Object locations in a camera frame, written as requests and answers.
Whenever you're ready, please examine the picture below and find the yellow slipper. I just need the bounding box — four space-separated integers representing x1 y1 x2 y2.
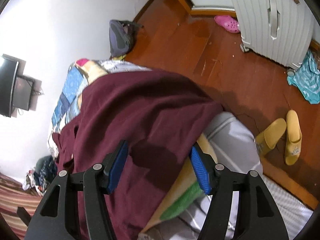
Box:
255 118 287 155
284 110 302 166

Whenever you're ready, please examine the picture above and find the grey purple backpack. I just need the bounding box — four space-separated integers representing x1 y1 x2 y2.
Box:
109 19 144 57

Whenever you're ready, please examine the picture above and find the dark wall screen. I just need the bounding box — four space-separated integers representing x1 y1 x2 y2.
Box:
13 76 35 111

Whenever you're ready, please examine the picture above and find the black wall television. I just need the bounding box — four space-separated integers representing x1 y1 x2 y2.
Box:
0 54 20 118

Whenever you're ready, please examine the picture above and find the grey striped bed sheet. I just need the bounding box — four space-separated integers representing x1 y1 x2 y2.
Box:
140 112 314 240

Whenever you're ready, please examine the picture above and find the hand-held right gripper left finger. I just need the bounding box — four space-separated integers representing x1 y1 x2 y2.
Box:
25 140 129 240

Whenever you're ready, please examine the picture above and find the pink clog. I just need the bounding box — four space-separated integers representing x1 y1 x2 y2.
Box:
214 15 241 34

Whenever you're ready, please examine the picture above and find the pile of clothes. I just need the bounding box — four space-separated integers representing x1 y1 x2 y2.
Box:
22 170 50 196

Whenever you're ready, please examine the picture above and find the white ribbed suitcase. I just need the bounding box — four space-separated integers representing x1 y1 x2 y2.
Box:
222 0 315 77

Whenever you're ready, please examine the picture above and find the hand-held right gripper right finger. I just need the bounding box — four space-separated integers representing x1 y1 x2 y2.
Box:
189 145 299 240

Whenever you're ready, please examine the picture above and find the teal cloth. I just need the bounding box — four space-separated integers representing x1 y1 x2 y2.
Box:
287 50 320 105

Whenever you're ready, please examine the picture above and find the maroon garment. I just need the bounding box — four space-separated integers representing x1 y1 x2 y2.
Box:
52 69 224 240

